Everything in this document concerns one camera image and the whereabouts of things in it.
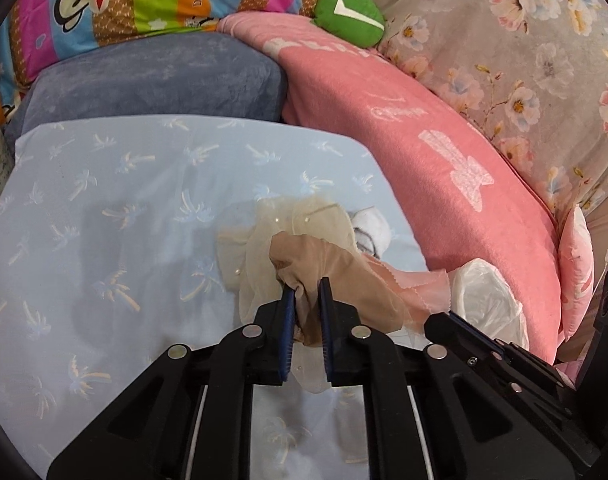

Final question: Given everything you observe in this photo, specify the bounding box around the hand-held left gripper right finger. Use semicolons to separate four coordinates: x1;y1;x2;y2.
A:
318;277;550;480

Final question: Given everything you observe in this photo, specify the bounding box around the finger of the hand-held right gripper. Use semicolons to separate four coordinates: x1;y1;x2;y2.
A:
424;311;577;418

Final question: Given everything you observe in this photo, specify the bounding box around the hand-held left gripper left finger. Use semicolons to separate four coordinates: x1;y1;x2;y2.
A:
46;289;297;480

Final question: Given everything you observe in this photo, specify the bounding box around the white lined trash bin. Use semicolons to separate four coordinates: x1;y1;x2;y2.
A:
449;257;530;351

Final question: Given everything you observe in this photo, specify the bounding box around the tan sheer stocking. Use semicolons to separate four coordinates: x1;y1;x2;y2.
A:
269;232;427;348

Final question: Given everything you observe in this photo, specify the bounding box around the sheer beige beaded cloth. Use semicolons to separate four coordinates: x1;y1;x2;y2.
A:
216;196;365;396

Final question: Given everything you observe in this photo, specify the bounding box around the pink cloth piece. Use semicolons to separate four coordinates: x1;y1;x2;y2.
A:
364;255;452;323

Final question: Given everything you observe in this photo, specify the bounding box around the pink floral pillow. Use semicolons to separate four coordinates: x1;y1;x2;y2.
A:
558;205;594;346

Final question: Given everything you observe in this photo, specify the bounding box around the white sock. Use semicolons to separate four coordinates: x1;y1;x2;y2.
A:
351;206;391;257

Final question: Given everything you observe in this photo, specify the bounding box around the pink blanket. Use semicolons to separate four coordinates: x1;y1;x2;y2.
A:
218;12;565;361

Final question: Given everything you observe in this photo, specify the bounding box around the blue grey cushion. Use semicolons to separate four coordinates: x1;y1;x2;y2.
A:
4;34;290;146

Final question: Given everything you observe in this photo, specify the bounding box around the green cushion with white mark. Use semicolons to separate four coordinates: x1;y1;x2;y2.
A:
311;0;387;50

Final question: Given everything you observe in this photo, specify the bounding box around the floral beige blanket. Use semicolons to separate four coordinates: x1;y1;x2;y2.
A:
344;0;608;281

